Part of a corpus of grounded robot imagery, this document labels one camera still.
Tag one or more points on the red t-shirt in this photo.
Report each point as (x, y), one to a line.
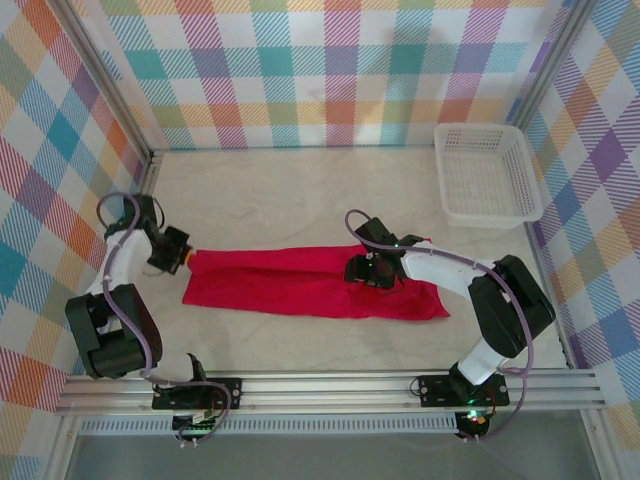
(280, 285)

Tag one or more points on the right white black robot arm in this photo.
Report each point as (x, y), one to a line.
(440, 270)

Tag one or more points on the wide aluminium mounting beam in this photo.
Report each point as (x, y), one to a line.
(325, 392)

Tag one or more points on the white plastic basket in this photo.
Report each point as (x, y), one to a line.
(480, 170)

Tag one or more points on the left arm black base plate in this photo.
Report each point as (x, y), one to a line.
(220, 385)

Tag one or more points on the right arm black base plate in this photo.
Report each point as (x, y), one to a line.
(435, 390)

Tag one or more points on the aluminium frame post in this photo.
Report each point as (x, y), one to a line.
(104, 75)
(550, 62)

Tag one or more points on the aluminium frame leg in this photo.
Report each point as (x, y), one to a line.
(62, 450)
(597, 445)

